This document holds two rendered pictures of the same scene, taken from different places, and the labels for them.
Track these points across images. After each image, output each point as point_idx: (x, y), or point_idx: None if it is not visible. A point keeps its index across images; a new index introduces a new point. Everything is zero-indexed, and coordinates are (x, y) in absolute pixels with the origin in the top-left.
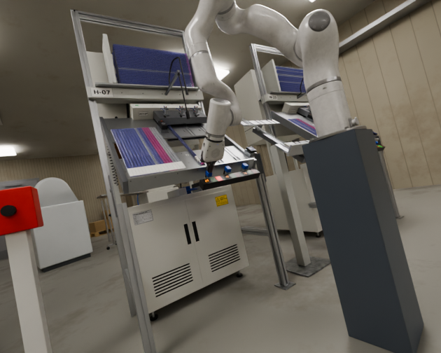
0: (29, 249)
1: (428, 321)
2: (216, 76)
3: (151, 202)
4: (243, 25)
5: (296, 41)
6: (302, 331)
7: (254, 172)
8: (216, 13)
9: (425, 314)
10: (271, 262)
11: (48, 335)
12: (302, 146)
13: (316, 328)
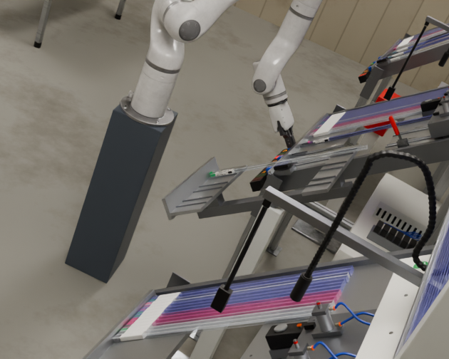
0: (361, 139)
1: (59, 266)
2: (276, 34)
3: (377, 187)
4: None
5: None
6: (162, 266)
7: (255, 178)
8: None
9: (58, 273)
10: None
11: (339, 202)
12: (177, 112)
13: (150, 267)
